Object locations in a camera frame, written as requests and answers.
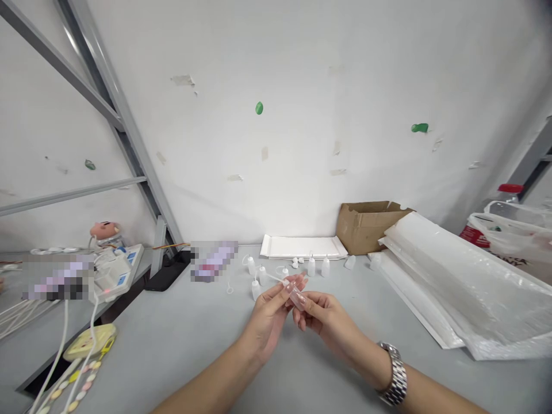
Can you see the person's right hand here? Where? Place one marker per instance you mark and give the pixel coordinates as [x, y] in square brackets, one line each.
[334, 321]

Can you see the person's left hand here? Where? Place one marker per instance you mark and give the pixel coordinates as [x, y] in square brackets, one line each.
[265, 319]

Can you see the person's right fingers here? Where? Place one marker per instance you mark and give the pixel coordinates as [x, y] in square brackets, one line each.
[317, 298]

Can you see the person's right thumb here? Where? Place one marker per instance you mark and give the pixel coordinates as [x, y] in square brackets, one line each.
[305, 321]

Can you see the person's left fingers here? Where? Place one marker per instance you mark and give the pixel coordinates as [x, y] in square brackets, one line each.
[272, 290]

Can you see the person's left thumb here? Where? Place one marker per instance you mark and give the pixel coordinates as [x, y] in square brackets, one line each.
[286, 307]

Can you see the translucent squeeze bottle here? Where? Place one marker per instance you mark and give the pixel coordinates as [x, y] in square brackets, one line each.
[293, 293]

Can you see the cluster of small white bottles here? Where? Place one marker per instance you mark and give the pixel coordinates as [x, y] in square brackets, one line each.
[311, 265]

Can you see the flat white foam tray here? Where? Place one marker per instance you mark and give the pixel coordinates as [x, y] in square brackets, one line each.
[302, 246]

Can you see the brown cardboard box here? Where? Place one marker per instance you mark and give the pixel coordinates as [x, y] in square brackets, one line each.
[366, 228]

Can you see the stack of white foam bags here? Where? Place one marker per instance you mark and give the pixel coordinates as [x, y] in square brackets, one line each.
[465, 293]

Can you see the white and blue power strip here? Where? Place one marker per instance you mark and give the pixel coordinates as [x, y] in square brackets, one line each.
[123, 269]

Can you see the small cartoon figure doll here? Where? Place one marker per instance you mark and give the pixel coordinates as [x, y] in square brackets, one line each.
[105, 233]

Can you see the green tape piece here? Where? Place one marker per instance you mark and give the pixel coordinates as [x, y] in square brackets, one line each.
[89, 164]
[419, 127]
[258, 108]

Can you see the yellow rounded case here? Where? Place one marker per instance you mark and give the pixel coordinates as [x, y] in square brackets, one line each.
[92, 340]

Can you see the red capped plastic bottle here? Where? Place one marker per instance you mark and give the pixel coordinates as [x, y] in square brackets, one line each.
[500, 202]

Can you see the white plastic bag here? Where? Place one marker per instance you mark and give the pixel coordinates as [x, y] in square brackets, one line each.
[517, 241]

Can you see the grey metal shelf frame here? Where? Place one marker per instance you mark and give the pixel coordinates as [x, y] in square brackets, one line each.
[112, 108]

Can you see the grey metal post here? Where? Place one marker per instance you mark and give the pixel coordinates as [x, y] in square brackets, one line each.
[532, 159]

